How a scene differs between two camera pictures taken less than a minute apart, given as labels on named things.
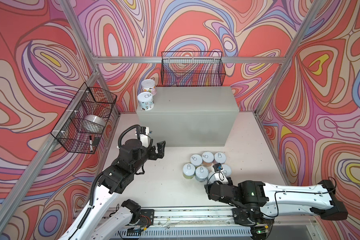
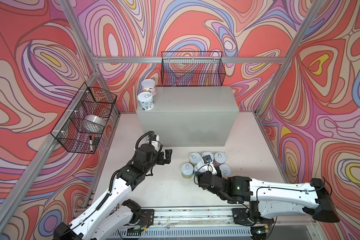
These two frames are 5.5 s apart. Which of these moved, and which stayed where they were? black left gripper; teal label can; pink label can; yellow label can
Moved: black left gripper
Stayed: pink label can; teal label can; yellow label can
